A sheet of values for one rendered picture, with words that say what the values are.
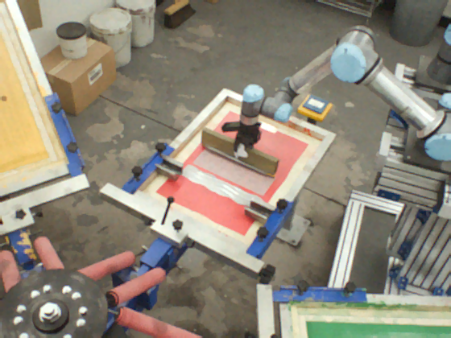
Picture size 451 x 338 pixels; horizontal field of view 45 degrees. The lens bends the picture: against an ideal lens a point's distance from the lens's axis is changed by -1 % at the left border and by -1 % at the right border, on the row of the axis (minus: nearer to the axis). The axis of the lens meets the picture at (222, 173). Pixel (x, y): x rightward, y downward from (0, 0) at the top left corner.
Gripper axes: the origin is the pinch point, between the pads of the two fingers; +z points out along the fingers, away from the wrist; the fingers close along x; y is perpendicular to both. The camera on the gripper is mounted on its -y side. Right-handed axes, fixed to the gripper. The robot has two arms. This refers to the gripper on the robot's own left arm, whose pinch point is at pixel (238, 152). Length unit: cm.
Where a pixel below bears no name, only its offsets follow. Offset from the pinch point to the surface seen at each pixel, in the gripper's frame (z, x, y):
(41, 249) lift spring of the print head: -15, -88, -26
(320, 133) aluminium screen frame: 0.2, 32.1, 24.4
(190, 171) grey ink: 4.6, -16.9, -13.1
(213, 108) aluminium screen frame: 2.2, 20.3, -24.0
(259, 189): 4.2, -9.7, 15.9
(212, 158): 5.2, -5.2, -9.4
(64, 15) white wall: 62, 105, -196
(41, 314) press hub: -34, -111, -1
